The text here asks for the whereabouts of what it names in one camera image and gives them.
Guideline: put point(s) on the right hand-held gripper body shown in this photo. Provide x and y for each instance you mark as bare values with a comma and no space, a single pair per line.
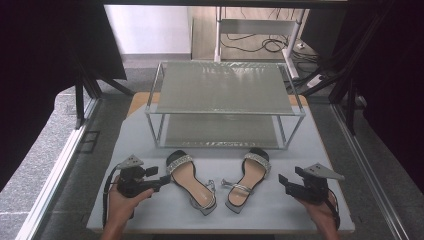
311,191

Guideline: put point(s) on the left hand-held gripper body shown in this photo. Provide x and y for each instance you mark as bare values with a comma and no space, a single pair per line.
133,186

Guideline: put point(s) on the two-tier metal shoe rack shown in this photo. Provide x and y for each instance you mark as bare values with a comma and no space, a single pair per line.
223,90

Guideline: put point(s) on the person's right hand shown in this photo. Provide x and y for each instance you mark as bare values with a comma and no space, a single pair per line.
323,215

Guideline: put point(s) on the person's left hand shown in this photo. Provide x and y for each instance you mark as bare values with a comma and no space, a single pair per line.
121,210

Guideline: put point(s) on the wooden table board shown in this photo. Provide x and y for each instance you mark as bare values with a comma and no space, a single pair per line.
140,100

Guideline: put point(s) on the black metal stand legs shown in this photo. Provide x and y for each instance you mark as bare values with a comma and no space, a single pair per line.
79,100
350,106

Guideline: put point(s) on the white power strip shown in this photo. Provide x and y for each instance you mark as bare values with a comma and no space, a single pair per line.
315,81

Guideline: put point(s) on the black curtain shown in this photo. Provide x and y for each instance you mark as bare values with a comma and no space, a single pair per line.
396,83
40,66

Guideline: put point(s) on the white metal stand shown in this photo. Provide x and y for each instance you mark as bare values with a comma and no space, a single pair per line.
256,26

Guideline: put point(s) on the aluminium frame rail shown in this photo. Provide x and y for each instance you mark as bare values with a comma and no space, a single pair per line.
53,180
370,176

